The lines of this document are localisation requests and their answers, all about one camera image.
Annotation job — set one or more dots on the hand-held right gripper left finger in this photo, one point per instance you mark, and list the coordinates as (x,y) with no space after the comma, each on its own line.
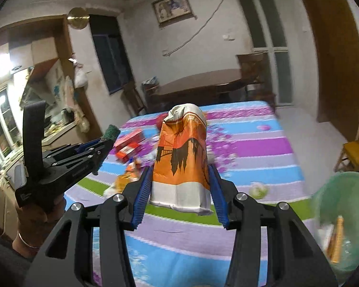
(140,203)

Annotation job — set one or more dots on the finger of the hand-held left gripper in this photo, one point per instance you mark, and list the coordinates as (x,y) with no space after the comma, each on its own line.
(86,163)
(71,149)

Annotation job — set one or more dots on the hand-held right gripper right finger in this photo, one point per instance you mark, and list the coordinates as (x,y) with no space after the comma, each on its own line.
(220,200)

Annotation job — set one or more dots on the green scouring pad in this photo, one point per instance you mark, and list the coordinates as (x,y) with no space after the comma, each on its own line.
(109,133)

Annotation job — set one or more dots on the red cigarette pack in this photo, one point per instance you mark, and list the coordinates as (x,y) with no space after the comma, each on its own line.
(127,151)

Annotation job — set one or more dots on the orange and white snack bag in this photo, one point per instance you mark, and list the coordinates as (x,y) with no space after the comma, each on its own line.
(179,161)

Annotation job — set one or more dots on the green plastic basin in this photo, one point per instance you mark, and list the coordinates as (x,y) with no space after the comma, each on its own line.
(347,191)

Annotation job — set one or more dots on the person's left forearm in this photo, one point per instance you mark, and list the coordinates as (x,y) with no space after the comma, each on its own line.
(25,249)

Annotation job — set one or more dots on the person's left hand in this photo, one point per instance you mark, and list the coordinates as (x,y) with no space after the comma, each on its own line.
(37,222)

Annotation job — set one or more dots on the yellow candy wrapper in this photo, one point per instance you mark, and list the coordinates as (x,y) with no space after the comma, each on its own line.
(125,179)

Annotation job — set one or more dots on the kitchen window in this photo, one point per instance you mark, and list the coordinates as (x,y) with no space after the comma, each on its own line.
(0,122)

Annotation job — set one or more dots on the large red carton box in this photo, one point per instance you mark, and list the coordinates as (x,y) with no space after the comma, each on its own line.
(128,137)

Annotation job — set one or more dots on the striped floral tablecloth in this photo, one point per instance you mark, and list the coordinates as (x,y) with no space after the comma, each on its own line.
(257,155)

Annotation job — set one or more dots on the hanging white plastic bag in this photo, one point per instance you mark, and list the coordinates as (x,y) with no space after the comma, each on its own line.
(80,77)

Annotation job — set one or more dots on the dark wooden chair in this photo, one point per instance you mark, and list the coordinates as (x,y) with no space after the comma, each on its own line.
(133,98)

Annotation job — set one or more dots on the plastic-wrapped bundle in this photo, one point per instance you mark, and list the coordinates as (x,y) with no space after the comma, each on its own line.
(149,82)

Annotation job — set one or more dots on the dark window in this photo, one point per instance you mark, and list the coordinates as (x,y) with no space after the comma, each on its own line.
(110,53)

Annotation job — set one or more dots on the dark wooden dining table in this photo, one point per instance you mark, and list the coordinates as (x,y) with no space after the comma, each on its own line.
(197,80)

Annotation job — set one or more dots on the orange snack wrapper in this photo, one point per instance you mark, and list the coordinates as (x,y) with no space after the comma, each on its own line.
(336,239)

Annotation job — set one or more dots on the tall-backed wooden chair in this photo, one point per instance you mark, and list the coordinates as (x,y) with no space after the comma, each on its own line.
(251,65)

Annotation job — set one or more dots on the yellow-seated wooden chair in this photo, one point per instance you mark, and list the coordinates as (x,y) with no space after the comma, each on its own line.
(357,149)

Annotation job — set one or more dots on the white glass door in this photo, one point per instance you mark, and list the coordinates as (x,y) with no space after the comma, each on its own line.
(266,36)

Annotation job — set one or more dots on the brown wooden door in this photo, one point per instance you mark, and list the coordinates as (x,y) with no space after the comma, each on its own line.
(335,59)

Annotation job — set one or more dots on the wooden kitchen wall cabinet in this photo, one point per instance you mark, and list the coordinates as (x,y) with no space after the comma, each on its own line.
(39,44)

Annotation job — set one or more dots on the gold round wall disc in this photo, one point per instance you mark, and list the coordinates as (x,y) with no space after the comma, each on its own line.
(77,18)

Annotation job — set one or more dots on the white wall switch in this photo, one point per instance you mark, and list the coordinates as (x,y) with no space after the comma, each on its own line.
(228,37)

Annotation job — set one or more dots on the framed wall picture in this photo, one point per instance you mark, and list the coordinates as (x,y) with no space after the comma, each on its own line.
(173,7)

